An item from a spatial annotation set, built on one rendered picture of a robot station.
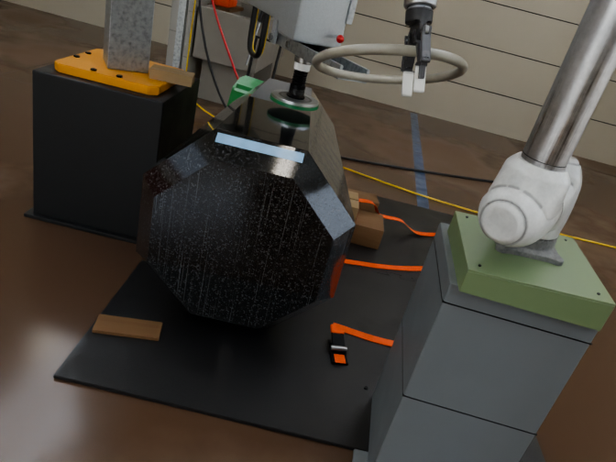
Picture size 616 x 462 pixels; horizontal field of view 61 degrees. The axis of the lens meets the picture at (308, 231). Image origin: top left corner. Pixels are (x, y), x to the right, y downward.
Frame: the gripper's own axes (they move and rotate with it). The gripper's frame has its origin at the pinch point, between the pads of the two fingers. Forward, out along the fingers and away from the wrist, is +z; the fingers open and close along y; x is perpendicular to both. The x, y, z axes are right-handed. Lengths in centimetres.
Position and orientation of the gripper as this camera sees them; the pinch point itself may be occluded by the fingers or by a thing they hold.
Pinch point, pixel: (412, 85)
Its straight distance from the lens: 155.1
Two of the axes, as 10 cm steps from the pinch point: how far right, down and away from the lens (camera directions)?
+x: -9.8, -0.4, -1.9
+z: -0.6, 9.9, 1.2
